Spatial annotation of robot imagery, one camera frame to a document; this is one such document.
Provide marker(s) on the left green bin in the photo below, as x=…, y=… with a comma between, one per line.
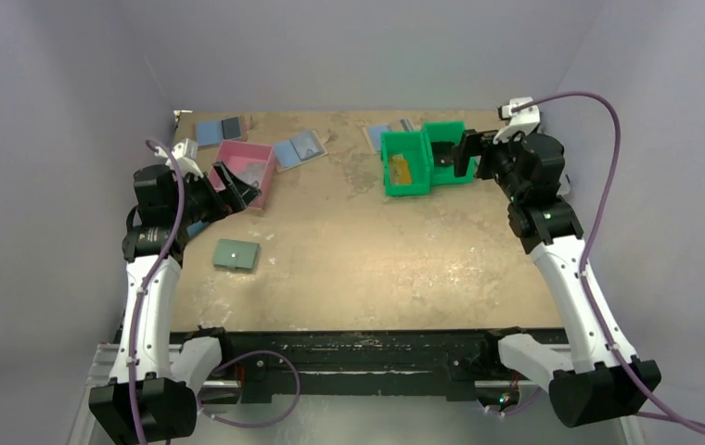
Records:
x=414, y=147

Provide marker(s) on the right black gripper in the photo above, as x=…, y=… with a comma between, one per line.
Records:
x=470, y=156

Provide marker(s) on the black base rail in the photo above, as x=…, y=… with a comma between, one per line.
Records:
x=456, y=364

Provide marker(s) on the blue card behind bin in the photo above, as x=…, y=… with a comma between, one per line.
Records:
x=373, y=133

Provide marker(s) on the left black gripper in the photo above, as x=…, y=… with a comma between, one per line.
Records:
x=240, y=194

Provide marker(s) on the dark blue card holder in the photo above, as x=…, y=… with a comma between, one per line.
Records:
x=196, y=228

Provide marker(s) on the green card holder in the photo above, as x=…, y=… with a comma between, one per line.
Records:
x=236, y=255

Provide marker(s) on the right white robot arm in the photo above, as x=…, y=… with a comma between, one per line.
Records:
x=602, y=378

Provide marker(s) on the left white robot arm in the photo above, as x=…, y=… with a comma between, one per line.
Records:
x=152, y=395

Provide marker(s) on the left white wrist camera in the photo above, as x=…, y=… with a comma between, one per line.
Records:
x=185, y=157

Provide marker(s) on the right green bin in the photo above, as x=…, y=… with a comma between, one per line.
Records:
x=447, y=131

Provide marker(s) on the pink open box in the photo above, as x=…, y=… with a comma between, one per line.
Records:
x=231, y=152

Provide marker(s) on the yellow item in bin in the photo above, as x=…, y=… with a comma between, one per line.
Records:
x=399, y=170

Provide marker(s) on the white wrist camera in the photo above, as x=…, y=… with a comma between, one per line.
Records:
x=185, y=157
x=520, y=115

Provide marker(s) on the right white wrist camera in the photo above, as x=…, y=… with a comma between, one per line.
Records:
x=520, y=115

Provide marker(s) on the green bin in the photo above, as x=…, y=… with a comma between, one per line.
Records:
x=414, y=147
x=447, y=131

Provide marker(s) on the cards in pink box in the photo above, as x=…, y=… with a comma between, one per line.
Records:
x=249, y=172

